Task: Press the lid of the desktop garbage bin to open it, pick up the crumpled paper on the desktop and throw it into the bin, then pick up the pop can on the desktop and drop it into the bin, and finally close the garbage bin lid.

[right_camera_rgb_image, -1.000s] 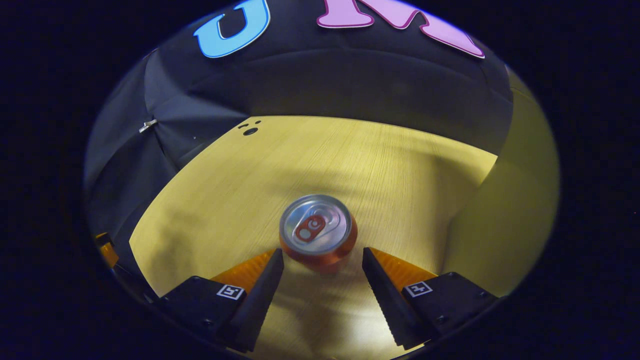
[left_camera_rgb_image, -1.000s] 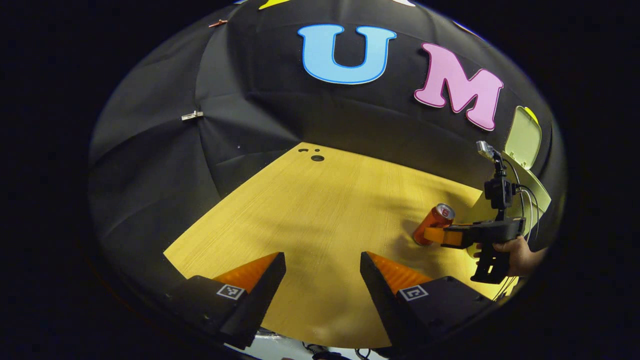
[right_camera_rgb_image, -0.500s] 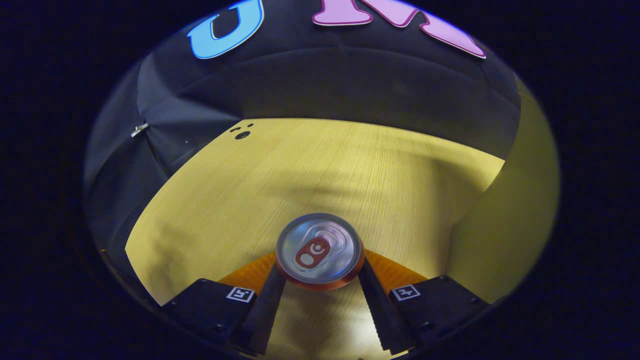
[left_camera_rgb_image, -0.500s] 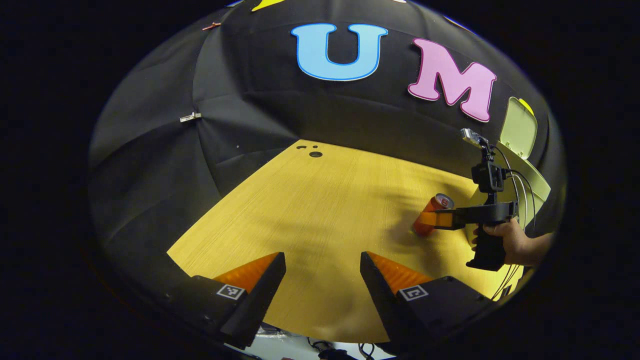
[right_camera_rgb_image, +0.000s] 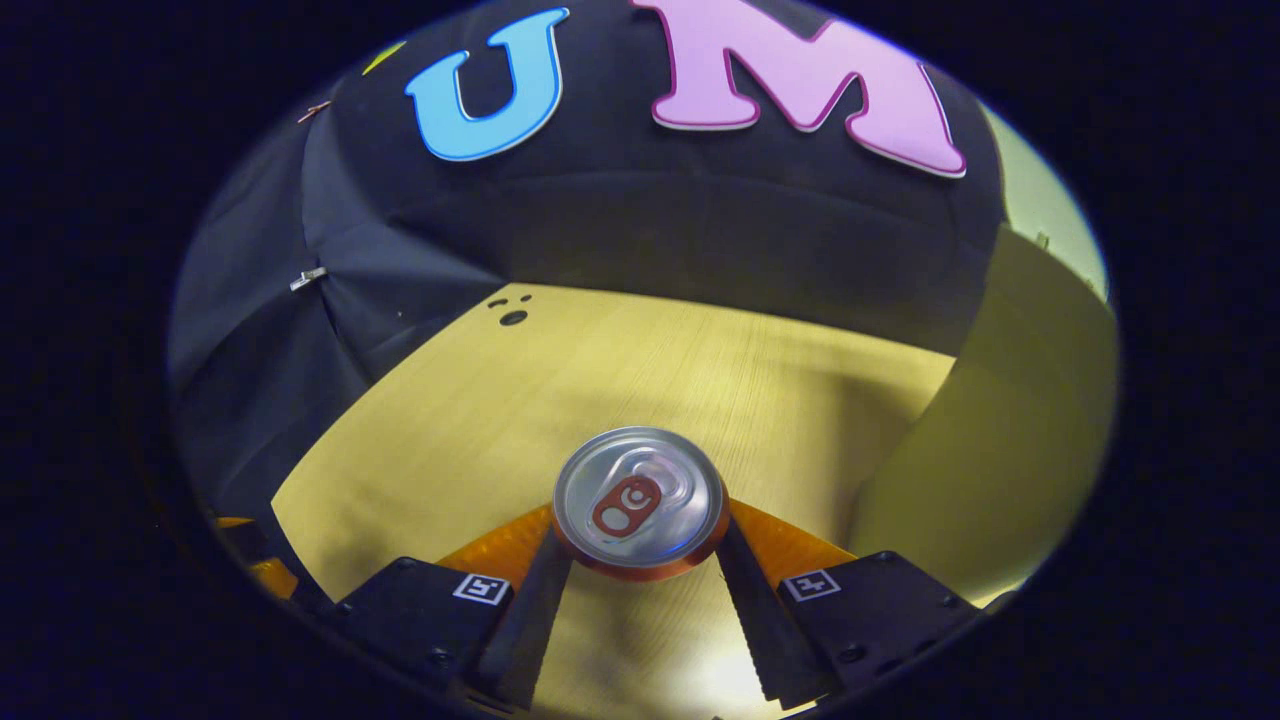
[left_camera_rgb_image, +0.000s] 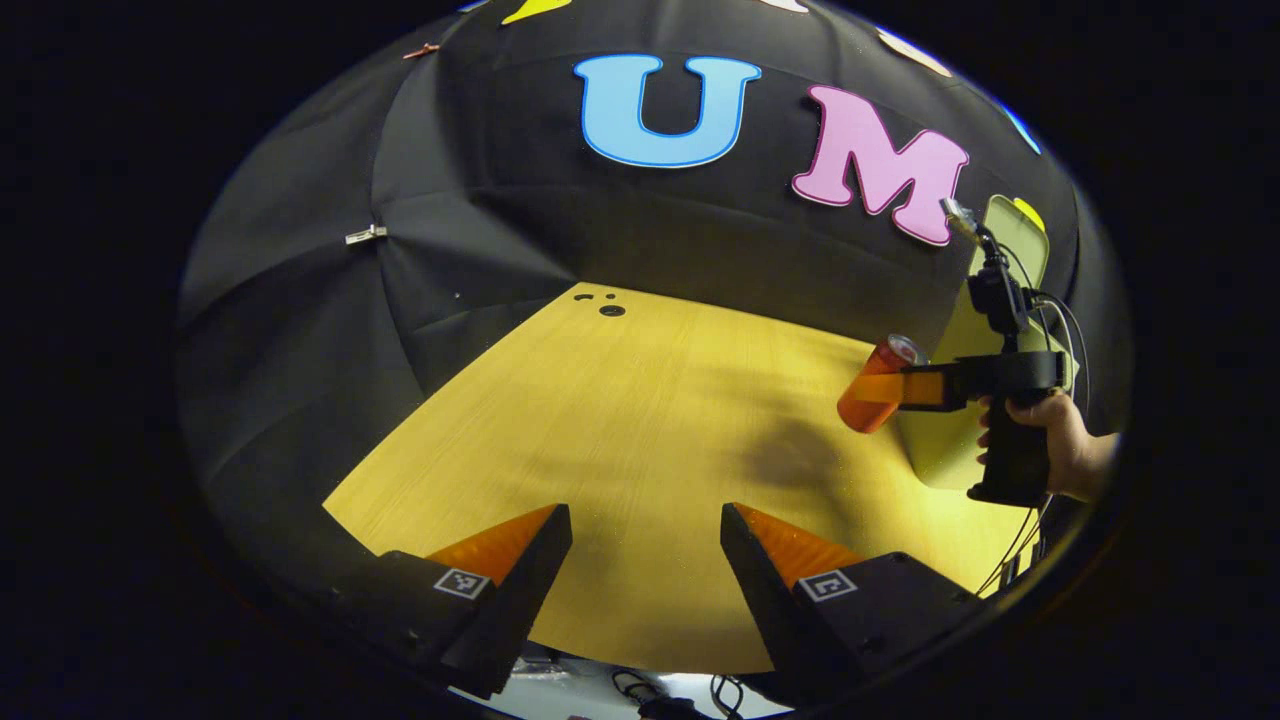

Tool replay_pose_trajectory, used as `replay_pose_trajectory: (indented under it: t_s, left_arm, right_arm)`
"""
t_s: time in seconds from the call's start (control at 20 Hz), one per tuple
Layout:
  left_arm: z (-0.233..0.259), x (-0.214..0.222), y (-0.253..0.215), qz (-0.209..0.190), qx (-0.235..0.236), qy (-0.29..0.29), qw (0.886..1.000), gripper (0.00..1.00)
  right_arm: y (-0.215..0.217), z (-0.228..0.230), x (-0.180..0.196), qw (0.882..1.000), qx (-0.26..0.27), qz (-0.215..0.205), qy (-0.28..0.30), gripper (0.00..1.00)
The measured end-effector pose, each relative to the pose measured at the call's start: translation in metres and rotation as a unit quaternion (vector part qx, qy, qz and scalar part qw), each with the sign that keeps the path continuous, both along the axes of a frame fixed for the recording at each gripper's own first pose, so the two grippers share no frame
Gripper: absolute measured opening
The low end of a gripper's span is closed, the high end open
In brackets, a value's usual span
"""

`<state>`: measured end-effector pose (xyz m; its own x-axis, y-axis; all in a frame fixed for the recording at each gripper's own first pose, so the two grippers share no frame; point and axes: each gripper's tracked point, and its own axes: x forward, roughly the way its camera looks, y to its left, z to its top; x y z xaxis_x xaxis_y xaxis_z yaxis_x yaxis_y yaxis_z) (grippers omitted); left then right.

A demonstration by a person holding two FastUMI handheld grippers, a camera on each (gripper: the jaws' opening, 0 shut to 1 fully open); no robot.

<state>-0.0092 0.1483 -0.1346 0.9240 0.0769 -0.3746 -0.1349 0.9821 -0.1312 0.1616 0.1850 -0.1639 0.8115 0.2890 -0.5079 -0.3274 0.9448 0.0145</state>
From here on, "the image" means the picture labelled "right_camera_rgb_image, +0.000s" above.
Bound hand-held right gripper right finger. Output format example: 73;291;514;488
715;498;986;713

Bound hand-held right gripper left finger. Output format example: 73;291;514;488
335;505;573;713

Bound orange pop can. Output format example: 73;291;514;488
552;427;730;582

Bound green desktop garbage bin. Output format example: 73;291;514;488
848;100;1119;608

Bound wooden desktop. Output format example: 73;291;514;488
270;283;958;720

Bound black backdrop cloth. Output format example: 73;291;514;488
168;0;1006;531

